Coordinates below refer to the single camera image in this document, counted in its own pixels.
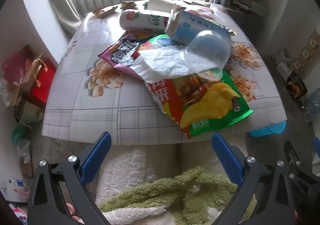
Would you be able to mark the green potato chip bag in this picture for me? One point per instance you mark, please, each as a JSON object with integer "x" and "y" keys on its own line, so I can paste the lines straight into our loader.
{"x": 212, "y": 105}

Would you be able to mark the blue plastic basket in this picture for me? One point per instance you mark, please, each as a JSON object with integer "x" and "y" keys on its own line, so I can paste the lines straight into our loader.
{"x": 270, "y": 130}

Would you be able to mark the beige paper gift bag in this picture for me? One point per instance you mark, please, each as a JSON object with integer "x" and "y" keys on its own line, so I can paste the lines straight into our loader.
{"x": 26, "y": 87}

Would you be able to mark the clear plastic container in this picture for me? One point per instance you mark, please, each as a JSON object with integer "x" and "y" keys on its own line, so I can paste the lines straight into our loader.
{"x": 283, "y": 71}

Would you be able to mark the pink plastic bag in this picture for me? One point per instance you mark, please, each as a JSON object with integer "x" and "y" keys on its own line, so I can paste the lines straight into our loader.
{"x": 15, "y": 65}

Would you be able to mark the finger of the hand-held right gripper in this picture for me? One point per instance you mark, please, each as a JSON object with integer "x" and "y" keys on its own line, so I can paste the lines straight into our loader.
{"x": 298, "y": 165}
{"x": 317, "y": 148}

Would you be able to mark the pink plastic wrapper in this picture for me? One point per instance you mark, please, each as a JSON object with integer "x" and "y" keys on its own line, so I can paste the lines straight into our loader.
{"x": 202, "y": 11}

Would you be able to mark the orange snack wrapper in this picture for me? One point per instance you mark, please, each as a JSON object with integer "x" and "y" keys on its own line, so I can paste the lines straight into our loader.
{"x": 105, "y": 11}

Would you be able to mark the beige curtain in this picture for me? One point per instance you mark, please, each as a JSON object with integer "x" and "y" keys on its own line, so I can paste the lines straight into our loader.
{"x": 57, "y": 2}

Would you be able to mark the dark snack bag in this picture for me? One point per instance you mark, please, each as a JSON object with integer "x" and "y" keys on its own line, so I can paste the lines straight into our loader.
{"x": 296, "y": 86}

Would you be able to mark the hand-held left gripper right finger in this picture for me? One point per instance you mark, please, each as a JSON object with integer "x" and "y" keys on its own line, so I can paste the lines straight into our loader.
{"x": 227, "y": 162}

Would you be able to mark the green plastic bag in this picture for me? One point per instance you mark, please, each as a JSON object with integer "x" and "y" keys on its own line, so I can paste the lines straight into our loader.
{"x": 19, "y": 134}

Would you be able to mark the yellow brown snack wrapper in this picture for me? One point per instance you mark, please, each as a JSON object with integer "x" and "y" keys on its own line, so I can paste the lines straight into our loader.
{"x": 128, "y": 5}

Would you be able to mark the purple snack bag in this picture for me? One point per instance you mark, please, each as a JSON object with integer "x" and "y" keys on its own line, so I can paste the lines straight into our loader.
{"x": 120, "y": 56}

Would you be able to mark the white plastic bag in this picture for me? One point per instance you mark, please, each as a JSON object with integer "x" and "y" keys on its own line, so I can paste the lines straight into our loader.
{"x": 282, "y": 55}

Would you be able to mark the white paper cup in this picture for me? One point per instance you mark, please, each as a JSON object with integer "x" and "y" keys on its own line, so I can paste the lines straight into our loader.
{"x": 160, "y": 3}

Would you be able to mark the blue white carton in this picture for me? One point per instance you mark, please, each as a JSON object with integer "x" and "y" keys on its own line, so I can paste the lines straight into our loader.
{"x": 190, "y": 23}

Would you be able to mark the white green plush robe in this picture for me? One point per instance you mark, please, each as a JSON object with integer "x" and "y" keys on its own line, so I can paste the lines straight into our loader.
{"x": 140, "y": 165}

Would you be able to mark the white green drink can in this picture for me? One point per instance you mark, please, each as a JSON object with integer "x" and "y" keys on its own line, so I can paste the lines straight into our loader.
{"x": 140, "y": 20}

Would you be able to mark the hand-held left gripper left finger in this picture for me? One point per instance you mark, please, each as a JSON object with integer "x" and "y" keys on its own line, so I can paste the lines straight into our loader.
{"x": 96, "y": 157}

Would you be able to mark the clear plastic bottle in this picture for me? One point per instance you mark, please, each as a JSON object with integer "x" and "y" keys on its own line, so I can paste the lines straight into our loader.
{"x": 17, "y": 183}

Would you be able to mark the red gift bag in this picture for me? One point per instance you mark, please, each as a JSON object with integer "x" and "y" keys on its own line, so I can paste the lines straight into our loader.
{"x": 42, "y": 85}

